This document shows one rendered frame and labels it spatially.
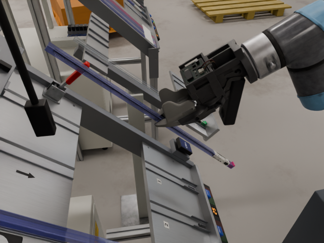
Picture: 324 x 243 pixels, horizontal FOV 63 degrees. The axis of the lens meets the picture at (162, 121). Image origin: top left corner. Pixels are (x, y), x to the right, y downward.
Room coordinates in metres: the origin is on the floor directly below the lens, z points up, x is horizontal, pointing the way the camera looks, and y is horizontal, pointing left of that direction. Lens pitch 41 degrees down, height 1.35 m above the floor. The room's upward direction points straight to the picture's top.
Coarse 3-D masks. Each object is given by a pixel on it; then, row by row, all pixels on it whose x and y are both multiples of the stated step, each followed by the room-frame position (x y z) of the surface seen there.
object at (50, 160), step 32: (0, 96) 0.37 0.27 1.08; (0, 128) 0.30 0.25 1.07; (32, 128) 0.34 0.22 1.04; (64, 128) 0.38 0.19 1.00; (0, 160) 0.25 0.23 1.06; (32, 160) 0.27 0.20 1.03; (64, 160) 0.30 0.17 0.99; (0, 192) 0.20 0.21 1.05; (32, 192) 0.22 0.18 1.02; (64, 192) 0.24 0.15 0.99; (64, 224) 0.19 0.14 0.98
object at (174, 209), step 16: (144, 144) 0.48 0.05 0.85; (144, 160) 0.43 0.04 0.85; (160, 160) 0.46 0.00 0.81; (144, 176) 0.38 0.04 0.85; (160, 176) 0.40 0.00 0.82; (176, 176) 0.44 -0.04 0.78; (160, 192) 0.35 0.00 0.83; (176, 192) 0.38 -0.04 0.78; (192, 192) 0.42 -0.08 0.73; (160, 208) 0.31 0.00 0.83; (176, 208) 0.33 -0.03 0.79; (192, 208) 0.36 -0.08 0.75; (160, 224) 0.27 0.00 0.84; (176, 224) 0.29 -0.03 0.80; (192, 224) 0.31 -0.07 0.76; (160, 240) 0.24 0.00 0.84; (176, 240) 0.25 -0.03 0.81; (192, 240) 0.27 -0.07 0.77; (208, 240) 0.29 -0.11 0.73
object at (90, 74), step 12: (48, 48) 0.39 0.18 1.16; (72, 60) 0.39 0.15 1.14; (84, 72) 0.39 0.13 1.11; (108, 84) 0.40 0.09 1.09; (120, 96) 0.40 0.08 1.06; (132, 96) 0.42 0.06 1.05; (144, 108) 0.41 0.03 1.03; (156, 120) 0.41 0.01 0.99; (180, 132) 0.42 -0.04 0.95; (192, 144) 0.42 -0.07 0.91; (204, 144) 0.44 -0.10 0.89
